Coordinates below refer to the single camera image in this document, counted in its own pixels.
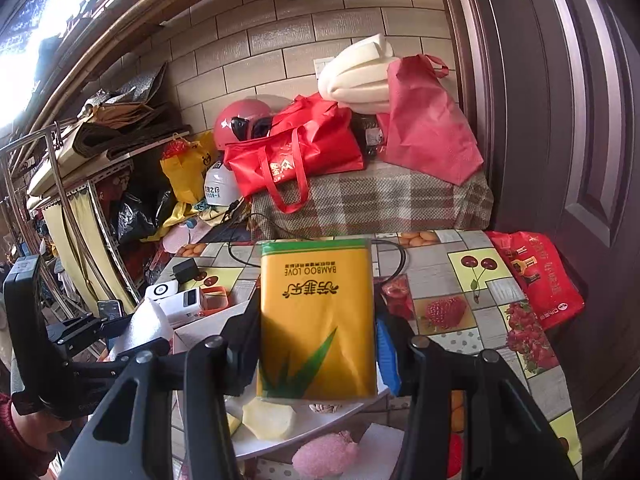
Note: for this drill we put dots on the dark bag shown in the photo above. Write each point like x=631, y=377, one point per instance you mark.
x=367, y=135

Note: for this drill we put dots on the black charger plug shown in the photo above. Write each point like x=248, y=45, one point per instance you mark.
x=186, y=272

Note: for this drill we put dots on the red printed plastic bag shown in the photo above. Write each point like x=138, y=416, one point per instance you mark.
x=535, y=280

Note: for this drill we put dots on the fruit print tablecloth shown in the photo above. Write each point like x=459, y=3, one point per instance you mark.
x=475, y=310

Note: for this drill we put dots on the red tote bag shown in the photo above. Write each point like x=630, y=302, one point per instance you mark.
x=310, y=150

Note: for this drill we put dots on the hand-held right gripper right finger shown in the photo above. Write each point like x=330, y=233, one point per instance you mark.
x=390, y=360

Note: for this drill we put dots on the black plastic bag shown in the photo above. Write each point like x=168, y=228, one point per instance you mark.
x=140, y=220

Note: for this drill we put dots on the brown door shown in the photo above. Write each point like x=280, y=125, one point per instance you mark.
x=550, y=110

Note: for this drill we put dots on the white cardboard tray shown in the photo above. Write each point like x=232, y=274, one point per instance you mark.
x=195, y=332

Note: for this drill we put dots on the person's left hand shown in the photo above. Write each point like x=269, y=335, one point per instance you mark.
x=45, y=435

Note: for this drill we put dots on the yellow tissue pack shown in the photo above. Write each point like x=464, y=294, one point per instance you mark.
x=315, y=320

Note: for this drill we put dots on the orange plastic piece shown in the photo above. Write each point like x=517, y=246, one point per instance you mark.
x=227, y=302

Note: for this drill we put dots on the plaid covered bench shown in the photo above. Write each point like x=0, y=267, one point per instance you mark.
x=375, y=200

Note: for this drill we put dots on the brown cardboard sheets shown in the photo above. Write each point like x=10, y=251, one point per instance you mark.
x=115, y=125

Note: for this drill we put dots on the white power bank round logo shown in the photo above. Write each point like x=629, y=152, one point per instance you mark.
x=161, y=292

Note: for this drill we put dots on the person's left forearm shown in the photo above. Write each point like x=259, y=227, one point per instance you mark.
x=10, y=440

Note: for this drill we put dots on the black smartphone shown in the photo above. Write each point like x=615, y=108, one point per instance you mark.
x=110, y=309

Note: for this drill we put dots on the metal storage shelf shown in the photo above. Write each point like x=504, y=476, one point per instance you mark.
x=112, y=240

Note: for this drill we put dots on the pale yellow sponge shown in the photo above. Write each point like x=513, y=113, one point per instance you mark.
x=270, y=420

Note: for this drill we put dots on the pink fluffy ball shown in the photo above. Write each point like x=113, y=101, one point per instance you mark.
x=325, y=457

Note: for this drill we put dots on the white power bank with display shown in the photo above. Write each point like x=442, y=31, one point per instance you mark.
x=187, y=307

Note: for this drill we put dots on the yellow shopping bag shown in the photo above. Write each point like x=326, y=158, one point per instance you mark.
x=187, y=175

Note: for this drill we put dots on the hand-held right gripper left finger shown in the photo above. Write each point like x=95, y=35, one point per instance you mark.
x=235, y=355

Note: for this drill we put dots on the pink helmet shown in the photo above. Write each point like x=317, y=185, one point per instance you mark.
x=225, y=130

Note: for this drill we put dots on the cream foam roll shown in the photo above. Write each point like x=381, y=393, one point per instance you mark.
x=350, y=80

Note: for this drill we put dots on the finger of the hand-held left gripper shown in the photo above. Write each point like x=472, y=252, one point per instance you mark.
x=85, y=329
x=110, y=360

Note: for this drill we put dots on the red non-woven bag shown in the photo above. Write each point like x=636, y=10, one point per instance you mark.
x=430, y=125

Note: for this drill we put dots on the white helmet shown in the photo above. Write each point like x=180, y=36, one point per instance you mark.
x=222, y=185

